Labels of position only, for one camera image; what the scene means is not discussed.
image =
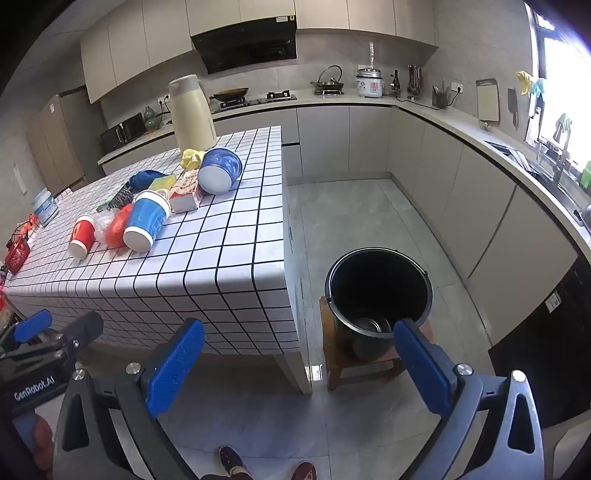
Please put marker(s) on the orange plastic bag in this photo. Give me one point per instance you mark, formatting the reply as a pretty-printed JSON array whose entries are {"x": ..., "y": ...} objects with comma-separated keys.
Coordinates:
[{"x": 119, "y": 224}]

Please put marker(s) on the gas stove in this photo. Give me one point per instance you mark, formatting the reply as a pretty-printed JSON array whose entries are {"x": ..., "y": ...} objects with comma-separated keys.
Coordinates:
[{"x": 268, "y": 98}]

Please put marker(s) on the dark chopstick holder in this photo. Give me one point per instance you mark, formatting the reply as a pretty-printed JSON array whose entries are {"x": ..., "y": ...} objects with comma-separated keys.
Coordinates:
[{"x": 441, "y": 98}]

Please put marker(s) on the wok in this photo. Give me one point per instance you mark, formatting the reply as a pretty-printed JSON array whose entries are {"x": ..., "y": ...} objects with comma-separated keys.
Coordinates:
[{"x": 229, "y": 94}]

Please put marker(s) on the yellow rubber gloves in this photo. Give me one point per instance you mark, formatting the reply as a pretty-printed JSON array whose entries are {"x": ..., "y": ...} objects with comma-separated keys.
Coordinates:
[{"x": 524, "y": 81}]

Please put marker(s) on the beige refrigerator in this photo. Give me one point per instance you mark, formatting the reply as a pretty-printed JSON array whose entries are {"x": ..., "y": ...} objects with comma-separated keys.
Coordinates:
[{"x": 55, "y": 138}]

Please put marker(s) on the cleaver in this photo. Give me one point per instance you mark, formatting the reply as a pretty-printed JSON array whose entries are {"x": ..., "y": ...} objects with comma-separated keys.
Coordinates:
[{"x": 513, "y": 110}]

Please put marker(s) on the black range hood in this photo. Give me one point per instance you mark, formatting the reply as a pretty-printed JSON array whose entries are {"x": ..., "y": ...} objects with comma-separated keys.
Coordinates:
[{"x": 244, "y": 46}]

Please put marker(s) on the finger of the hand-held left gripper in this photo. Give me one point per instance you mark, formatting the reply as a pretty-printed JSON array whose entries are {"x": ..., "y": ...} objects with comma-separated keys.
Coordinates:
[
  {"x": 85, "y": 328},
  {"x": 32, "y": 321}
]

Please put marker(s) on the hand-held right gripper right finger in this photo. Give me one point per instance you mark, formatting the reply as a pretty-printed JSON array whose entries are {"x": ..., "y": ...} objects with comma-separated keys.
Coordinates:
[{"x": 420, "y": 364}]

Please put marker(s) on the blue instant noodle bowl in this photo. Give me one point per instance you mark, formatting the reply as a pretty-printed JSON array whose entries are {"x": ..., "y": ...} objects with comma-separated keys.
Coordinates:
[{"x": 221, "y": 168}]

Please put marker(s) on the yellow cloth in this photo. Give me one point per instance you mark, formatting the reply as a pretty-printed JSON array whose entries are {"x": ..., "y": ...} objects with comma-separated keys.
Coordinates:
[{"x": 191, "y": 157}]

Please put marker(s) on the green bottle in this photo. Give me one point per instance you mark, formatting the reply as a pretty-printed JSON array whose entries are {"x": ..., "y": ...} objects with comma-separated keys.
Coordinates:
[{"x": 586, "y": 173}]

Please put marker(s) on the white rice cooker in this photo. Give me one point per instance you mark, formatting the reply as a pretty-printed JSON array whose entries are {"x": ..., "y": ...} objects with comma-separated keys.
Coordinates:
[{"x": 369, "y": 84}]

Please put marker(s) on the green vase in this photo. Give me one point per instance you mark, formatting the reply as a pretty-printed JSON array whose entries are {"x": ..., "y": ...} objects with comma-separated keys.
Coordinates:
[{"x": 150, "y": 119}]

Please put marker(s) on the yellow sponge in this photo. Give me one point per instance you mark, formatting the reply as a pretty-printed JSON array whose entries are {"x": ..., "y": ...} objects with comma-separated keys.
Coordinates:
[{"x": 161, "y": 183}]

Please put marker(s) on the black bucket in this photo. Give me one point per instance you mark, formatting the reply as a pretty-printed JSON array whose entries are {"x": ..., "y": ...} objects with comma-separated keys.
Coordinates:
[{"x": 383, "y": 277}]

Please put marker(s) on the window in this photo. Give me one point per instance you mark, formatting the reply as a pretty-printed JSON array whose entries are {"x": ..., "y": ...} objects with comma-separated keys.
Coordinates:
[{"x": 561, "y": 69}]

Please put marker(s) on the metal faucet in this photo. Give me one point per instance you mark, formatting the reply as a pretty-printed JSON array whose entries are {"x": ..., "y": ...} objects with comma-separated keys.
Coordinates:
[{"x": 556, "y": 164}]

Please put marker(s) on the printed snack wrapper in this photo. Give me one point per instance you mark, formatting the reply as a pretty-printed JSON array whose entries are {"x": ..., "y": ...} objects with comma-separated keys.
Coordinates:
[{"x": 187, "y": 182}]

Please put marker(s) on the kitchen sink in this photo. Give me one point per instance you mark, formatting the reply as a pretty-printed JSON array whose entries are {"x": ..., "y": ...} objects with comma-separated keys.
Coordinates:
[{"x": 515, "y": 157}]

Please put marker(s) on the white small carton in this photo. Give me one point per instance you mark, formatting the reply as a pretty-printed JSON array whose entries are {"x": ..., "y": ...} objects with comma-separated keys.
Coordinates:
[{"x": 184, "y": 202}]

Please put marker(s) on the wooden stool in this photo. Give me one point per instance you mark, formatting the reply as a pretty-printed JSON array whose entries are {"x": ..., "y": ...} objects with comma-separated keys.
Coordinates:
[{"x": 341, "y": 367}]

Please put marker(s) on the metal utensil holder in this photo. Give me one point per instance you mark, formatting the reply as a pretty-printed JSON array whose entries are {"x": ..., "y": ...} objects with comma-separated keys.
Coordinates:
[{"x": 414, "y": 83}]

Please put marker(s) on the red paper cup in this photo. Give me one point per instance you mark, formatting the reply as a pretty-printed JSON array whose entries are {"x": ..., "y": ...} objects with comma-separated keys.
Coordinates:
[{"x": 83, "y": 233}]

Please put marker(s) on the steel wool scourer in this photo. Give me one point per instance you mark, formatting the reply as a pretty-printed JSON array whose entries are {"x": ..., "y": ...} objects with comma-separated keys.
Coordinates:
[{"x": 123, "y": 196}]

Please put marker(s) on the black microwave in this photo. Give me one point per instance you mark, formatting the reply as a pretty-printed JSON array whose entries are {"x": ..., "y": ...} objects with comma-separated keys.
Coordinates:
[{"x": 121, "y": 133}]

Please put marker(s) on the person's dark red shoe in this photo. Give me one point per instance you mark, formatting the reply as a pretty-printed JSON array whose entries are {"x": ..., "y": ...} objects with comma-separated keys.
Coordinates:
[
  {"x": 304, "y": 471},
  {"x": 231, "y": 459}
]

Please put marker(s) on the blue cloth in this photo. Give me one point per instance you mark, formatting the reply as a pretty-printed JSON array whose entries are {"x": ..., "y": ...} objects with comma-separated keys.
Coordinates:
[{"x": 145, "y": 177}]

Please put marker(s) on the person's left hand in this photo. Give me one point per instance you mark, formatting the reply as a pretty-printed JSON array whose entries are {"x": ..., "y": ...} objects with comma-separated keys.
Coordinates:
[{"x": 45, "y": 441}]

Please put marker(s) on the plastic jar blue lid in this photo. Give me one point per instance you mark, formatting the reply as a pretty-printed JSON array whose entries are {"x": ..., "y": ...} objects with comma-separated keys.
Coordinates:
[{"x": 44, "y": 206}]

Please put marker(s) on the blue paper cup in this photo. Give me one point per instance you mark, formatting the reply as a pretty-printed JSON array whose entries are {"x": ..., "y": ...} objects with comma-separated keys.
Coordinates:
[{"x": 147, "y": 217}]

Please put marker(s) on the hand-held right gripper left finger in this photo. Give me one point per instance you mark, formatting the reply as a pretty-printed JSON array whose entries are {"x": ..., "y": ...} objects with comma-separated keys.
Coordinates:
[{"x": 178, "y": 364}]

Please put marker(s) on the black built-in appliance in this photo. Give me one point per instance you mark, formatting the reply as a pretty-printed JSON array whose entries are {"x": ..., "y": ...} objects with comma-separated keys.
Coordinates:
[{"x": 549, "y": 323}]

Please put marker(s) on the cream thermos jug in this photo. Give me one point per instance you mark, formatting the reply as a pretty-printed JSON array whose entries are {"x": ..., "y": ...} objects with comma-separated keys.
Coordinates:
[{"x": 191, "y": 120}]

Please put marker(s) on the beige upper cabinets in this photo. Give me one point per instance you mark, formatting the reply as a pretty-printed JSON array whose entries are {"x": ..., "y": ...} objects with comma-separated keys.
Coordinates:
[{"x": 138, "y": 41}]

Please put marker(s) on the dark glass bottle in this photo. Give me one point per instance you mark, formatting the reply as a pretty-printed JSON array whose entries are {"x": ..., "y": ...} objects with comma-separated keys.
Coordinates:
[{"x": 395, "y": 85}]

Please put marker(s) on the beige cutting board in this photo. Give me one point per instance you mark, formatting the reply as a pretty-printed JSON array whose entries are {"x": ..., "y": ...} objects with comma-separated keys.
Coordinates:
[{"x": 488, "y": 100}]

